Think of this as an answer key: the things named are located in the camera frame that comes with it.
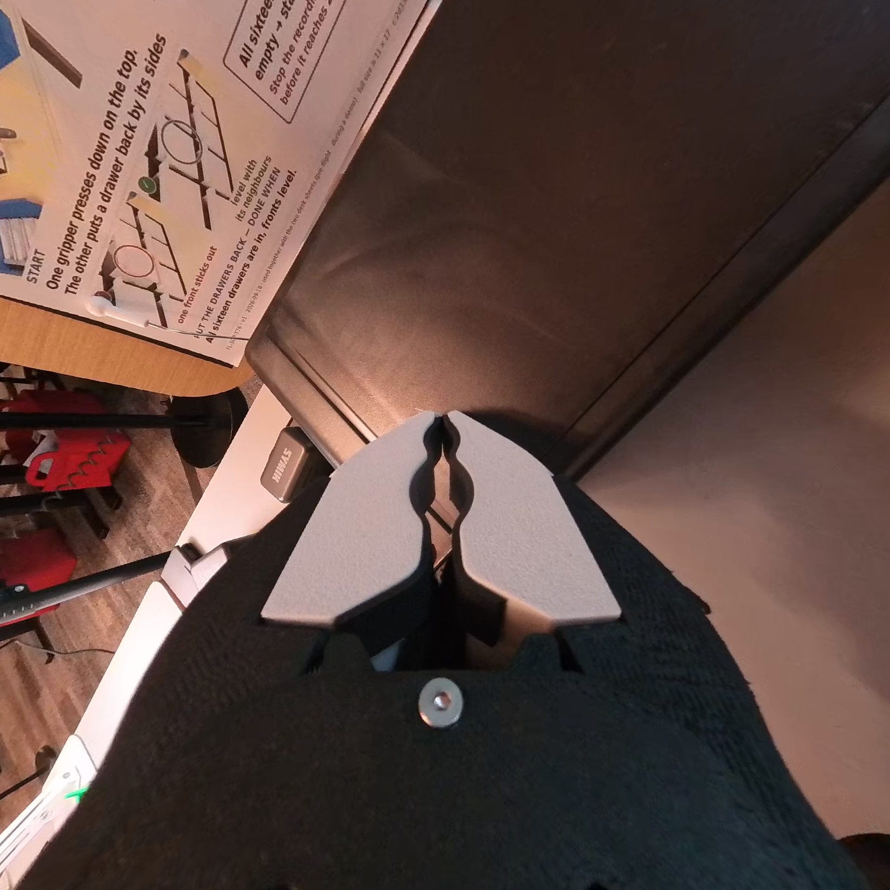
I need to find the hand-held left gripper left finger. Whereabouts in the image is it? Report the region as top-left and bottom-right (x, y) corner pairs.
(259, 410), (446, 670)

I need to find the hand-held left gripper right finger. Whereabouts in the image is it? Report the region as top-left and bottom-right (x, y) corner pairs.
(442, 410), (623, 672)

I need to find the black drawer cabinet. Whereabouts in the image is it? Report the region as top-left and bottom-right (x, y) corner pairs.
(245, 0), (890, 488)

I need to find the dark grey charger box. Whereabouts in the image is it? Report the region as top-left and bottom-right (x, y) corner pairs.
(259, 426), (328, 503)

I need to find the grey table clamp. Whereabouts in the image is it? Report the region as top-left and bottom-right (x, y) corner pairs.
(161, 542), (230, 609)

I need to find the black metal rod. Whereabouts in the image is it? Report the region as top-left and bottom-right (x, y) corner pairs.
(0, 553), (175, 616)

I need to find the red plastic case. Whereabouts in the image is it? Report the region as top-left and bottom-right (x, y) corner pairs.
(7, 389), (133, 491)
(0, 527), (79, 616)

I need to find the wooden divider board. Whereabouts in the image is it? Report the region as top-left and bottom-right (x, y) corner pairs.
(0, 298), (257, 399)

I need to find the white poster clip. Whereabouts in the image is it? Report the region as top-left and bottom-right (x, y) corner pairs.
(89, 293), (150, 329)

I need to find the instruction poster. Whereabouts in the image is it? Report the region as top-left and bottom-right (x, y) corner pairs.
(0, 0), (444, 369)

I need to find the white bracket with green mark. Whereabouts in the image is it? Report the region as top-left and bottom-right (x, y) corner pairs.
(38, 754), (95, 814)

